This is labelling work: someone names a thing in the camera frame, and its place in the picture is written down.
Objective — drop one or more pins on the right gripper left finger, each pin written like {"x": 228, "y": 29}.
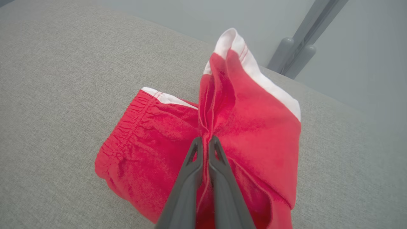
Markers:
{"x": 181, "y": 206}

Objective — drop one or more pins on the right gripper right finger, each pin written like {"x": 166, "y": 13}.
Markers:
{"x": 229, "y": 206}

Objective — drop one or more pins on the red shorts with white trim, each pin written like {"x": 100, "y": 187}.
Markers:
{"x": 152, "y": 152}

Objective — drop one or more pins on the grey metal partition post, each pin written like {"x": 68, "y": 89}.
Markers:
{"x": 302, "y": 62}
{"x": 281, "y": 54}

